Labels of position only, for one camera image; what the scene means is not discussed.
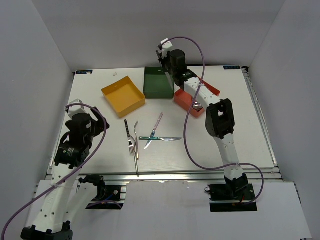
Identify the fork with dark handle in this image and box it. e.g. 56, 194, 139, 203
124, 119, 135, 156

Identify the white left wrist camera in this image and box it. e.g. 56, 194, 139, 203
64, 99, 87, 119

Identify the yellow square container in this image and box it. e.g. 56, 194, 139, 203
101, 76, 146, 118

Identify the blue label sticker right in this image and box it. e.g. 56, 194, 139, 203
223, 65, 241, 70

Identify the knife with green handle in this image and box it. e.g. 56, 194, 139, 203
138, 136, 183, 142

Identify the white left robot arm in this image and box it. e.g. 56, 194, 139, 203
20, 102, 110, 240

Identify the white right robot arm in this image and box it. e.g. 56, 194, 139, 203
156, 47, 249, 200

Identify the knife with pink handle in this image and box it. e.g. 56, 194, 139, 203
143, 112, 164, 150

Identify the fork with pink handle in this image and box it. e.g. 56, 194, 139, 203
133, 121, 140, 160

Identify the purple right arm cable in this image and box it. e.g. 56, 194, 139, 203
158, 36, 265, 205

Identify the blue label sticker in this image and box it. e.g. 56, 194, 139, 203
75, 70, 93, 75
223, 65, 241, 70

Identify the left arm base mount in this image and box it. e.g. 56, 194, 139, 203
77, 174, 126, 210

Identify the knife with dark handle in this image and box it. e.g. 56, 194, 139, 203
156, 50, 174, 90

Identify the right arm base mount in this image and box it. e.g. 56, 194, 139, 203
204, 184, 258, 213

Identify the spoon with dark handle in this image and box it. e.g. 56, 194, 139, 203
192, 101, 200, 111

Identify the red square container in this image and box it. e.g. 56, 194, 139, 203
173, 77, 221, 118

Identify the blue label sticker left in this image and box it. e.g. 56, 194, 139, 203
75, 70, 93, 75

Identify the dark green square container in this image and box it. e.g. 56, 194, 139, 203
143, 66, 174, 99

